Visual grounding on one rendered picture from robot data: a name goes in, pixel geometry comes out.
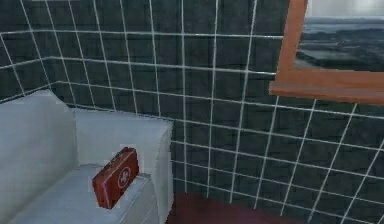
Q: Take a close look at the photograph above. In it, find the red first aid kit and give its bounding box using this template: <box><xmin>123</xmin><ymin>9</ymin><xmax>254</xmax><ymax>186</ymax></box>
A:
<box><xmin>91</xmin><ymin>146</ymin><xmax>140</xmax><ymax>210</ymax></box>

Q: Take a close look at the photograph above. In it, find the wooden framed window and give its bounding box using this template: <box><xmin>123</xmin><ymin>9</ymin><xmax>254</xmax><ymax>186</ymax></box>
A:
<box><xmin>268</xmin><ymin>0</ymin><xmax>384</xmax><ymax>107</ymax></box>

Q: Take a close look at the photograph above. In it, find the white armchair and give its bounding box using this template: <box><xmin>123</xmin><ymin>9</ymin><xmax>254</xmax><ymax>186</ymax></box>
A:
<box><xmin>0</xmin><ymin>89</ymin><xmax>175</xmax><ymax>224</ymax></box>

